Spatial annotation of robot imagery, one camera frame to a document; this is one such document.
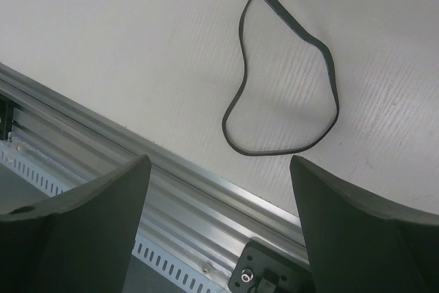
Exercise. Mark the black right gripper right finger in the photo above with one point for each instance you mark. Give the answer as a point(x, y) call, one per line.
point(358, 241)

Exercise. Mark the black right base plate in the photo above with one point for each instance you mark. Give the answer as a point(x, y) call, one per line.
point(260, 269)

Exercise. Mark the aluminium mounting rail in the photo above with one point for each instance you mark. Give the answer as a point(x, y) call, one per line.
point(194, 215)

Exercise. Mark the white slotted cable duct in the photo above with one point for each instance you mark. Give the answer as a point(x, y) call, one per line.
point(157, 269)

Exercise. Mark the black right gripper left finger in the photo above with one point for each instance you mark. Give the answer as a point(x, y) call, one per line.
point(78, 241)

